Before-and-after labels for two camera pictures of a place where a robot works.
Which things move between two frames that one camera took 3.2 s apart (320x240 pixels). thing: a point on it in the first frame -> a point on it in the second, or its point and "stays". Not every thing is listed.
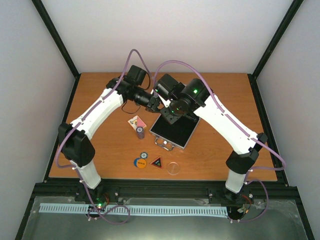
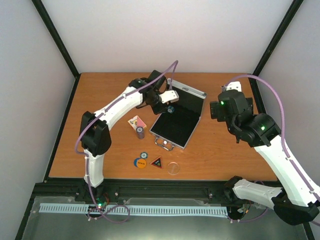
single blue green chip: x=144 y=155 stays
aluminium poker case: x=178 y=134 stays
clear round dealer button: x=173 y=168 stays
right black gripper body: x=176 y=110 -> x=215 y=108
